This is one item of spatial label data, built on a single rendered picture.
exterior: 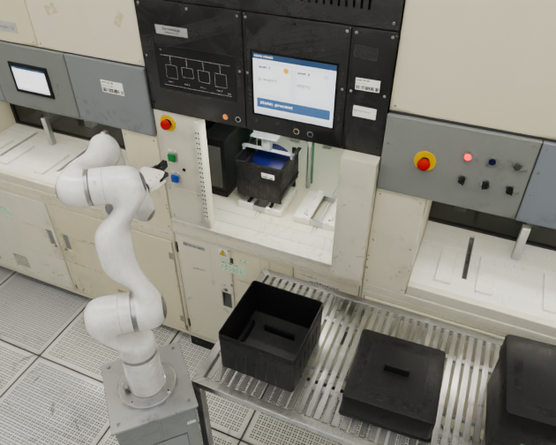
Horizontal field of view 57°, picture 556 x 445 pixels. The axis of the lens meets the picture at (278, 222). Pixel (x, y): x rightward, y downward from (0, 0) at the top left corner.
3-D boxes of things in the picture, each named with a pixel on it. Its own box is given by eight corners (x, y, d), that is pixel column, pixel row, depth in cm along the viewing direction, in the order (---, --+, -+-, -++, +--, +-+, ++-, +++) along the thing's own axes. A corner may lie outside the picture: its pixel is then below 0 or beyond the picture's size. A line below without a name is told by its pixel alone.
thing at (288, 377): (254, 310, 200) (253, 279, 189) (321, 333, 191) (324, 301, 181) (220, 365, 180) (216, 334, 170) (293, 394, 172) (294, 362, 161)
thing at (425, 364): (337, 413, 166) (341, 390, 158) (358, 343, 187) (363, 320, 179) (430, 444, 158) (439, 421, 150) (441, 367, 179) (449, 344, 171)
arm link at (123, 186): (116, 322, 158) (169, 313, 161) (112, 343, 147) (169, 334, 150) (83, 164, 141) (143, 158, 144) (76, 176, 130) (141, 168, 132)
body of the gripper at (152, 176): (128, 192, 192) (146, 177, 200) (151, 199, 189) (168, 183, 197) (124, 176, 187) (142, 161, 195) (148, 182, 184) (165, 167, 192)
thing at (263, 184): (234, 199, 233) (230, 139, 213) (253, 177, 247) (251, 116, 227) (284, 213, 225) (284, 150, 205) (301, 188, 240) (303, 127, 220)
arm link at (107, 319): (158, 362, 159) (146, 311, 144) (96, 373, 156) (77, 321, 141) (156, 332, 168) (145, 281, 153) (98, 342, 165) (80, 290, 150)
